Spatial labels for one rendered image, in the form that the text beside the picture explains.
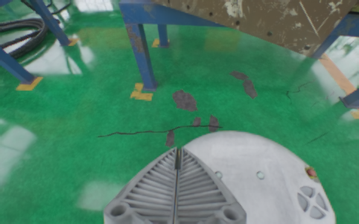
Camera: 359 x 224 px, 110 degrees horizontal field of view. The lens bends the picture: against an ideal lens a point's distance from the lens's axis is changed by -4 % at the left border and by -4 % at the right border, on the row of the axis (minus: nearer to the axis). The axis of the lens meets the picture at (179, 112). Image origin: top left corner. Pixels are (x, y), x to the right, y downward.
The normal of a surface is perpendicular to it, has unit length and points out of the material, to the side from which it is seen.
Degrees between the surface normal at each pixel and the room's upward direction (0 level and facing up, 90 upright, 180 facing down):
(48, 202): 0
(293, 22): 90
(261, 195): 0
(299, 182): 0
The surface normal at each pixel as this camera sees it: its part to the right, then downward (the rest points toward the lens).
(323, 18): -0.67, 0.62
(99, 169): -0.01, -0.56
